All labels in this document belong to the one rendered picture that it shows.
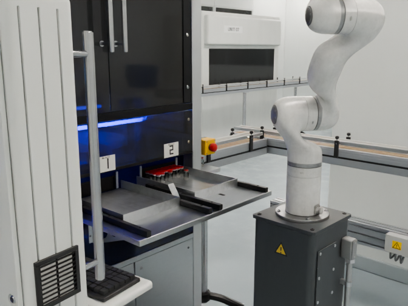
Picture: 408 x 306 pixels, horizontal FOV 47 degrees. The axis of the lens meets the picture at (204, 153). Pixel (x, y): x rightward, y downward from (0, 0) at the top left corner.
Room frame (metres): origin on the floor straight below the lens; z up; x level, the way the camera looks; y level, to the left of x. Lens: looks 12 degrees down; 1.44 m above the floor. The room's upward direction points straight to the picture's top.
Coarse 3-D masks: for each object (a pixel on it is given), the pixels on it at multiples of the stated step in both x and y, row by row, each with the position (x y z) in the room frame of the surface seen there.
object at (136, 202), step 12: (108, 192) 1.80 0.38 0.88; (120, 192) 1.80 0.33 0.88; (132, 192) 1.80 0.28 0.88; (144, 192) 1.77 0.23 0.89; (156, 192) 1.72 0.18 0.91; (84, 204) 1.60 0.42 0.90; (108, 204) 1.66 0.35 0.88; (120, 204) 1.66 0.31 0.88; (132, 204) 1.66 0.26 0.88; (144, 204) 1.66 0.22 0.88; (156, 204) 1.56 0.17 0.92; (168, 204) 1.60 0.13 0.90; (120, 216) 1.46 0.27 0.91; (132, 216) 1.48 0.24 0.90; (144, 216) 1.52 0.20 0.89
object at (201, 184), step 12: (192, 168) 2.06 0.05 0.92; (144, 180) 1.90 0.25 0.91; (180, 180) 1.98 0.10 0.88; (192, 180) 1.98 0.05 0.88; (204, 180) 1.98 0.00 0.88; (216, 180) 1.97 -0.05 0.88; (228, 180) 1.92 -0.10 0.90; (192, 192) 1.71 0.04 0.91; (204, 192) 1.74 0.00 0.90; (216, 192) 1.80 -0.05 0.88
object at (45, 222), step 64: (0, 0) 0.90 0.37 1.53; (64, 0) 1.01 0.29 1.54; (0, 64) 0.90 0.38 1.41; (64, 64) 1.00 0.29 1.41; (0, 128) 0.90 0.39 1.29; (64, 128) 1.00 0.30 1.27; (0, 192) 0.91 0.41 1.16; (64, 192) 0.98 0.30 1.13; (0, 256) 0.92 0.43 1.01; (64, 256) 0.97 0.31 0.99
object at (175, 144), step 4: (164, 144) 1.94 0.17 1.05; (168, 144) 1.96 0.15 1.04; (172, 144) 1.98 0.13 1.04; (176, 144) 2.00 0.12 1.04; (164, 148) 1.94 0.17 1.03; (168, 148) 1.96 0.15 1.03; (176, 148) 2.00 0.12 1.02; (164, 152) 1.94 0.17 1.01; (168, 152) 1.96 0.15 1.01; (172, 152) 1.98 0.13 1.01; (176, 152) 2.00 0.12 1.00; (164, 156) 1.94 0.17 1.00; (168, 156) 1.96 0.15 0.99; (172, 156) 1.98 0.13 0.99
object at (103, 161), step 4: (104, 156) 1.72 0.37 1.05; (108, 156) 1.73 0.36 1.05; (112, 156) 1.75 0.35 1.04; (100, 160) 1.70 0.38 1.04; (104, 160) 1.72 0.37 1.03; (112, 160) 1.74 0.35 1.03; (100, 164) 1.70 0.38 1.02; (104, 164) 1.72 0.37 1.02; (112, 164) 1.74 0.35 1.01; (100, 168) 1.70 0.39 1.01; (104, 168) 1.72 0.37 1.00; (112, 168) 1.74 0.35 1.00; (100, 172) 1.70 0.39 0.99
